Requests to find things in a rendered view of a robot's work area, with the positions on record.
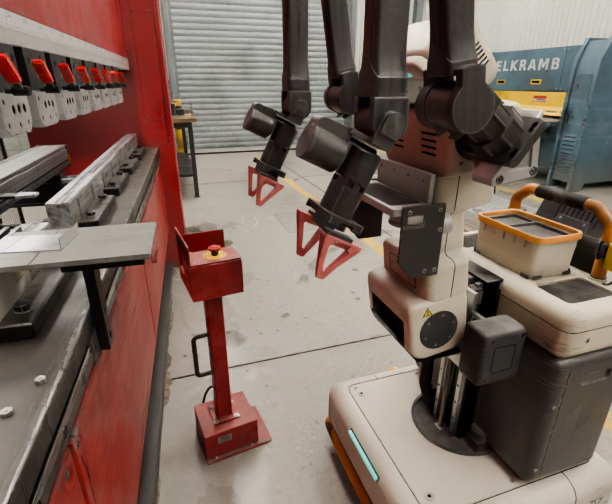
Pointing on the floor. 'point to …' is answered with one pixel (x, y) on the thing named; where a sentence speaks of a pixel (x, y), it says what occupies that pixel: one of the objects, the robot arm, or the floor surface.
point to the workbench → (182, 118)
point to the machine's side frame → (131, 113)
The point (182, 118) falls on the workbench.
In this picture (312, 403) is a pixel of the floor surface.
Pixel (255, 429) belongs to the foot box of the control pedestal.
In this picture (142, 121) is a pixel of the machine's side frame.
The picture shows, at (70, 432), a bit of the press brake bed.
